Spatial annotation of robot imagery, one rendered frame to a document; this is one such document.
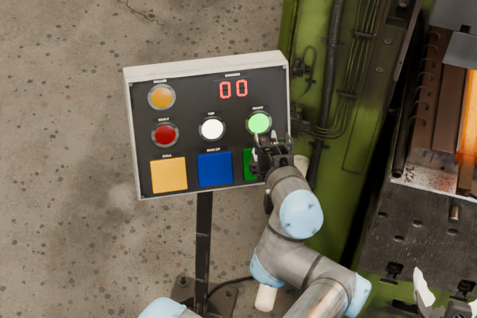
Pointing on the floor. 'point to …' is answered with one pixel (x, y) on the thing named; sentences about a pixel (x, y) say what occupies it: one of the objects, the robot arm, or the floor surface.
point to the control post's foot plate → (183, 293)
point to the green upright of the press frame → (343, 200)
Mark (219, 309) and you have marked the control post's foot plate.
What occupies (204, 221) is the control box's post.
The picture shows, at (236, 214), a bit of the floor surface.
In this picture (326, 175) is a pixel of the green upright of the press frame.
